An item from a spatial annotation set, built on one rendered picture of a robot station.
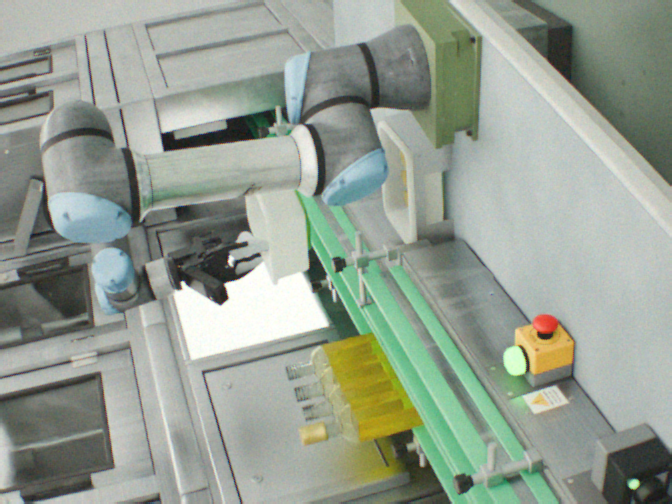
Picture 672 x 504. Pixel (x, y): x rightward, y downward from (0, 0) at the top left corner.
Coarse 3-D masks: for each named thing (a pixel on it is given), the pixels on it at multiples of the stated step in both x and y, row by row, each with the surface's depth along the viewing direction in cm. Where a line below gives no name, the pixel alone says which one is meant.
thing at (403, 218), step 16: (384, 128) 179; (384, 144) 185; (400, 144) 172; (400, 160) 188; (400, 176) 190; (384, 192) 191; (400, 192) 192; (384, 208) 193; (400, 208) 193; (400, 224) 188; (416, 240) 181
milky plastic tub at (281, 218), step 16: (272, 192) 172; (288, 192) 172; (256, 208) 188; (272, 208) 168; (288, 208) 168; (304, 208) 172; (256, 224) 188; (272, 224) 166; (288, 224) 167; (304, 224) 169; (272, 240) 167; (288, 240) 169; (304, 240) 171; (272, 256) 169; (288, 256) 172; (304, 256) 173; (272, 272) 172; (288, 272) 174
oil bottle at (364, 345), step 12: (360, 336) 174; (372, 336) 174; (324, 348) 172; (336, 348) 172; (348, 348) 171; (360, 348) 171; (372, 348) 171; (312, 360) 171; (324, 360) 169; (336, 360) 169; (348, 360) 170
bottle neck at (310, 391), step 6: (306, 384) 167; (312, 384) 166; (318, 384) 166; (294, 390) 167; (300, 390) 165; (306, 390) 165; (312, 390) 166; (318, 390) 166; (300, 396) 165; (306, 396) 165; (312, 396) 166; (318, 396) 166
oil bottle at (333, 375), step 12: (360, 360) 169; (372, 360) 168; (384, 360) 168; (324, 372) 167; (336, 372) 166; (348, 372) 166; (360, 372) 166; (372, 372) 166; (324, 384) 165; (336, 384) 164; (324, 396) 167
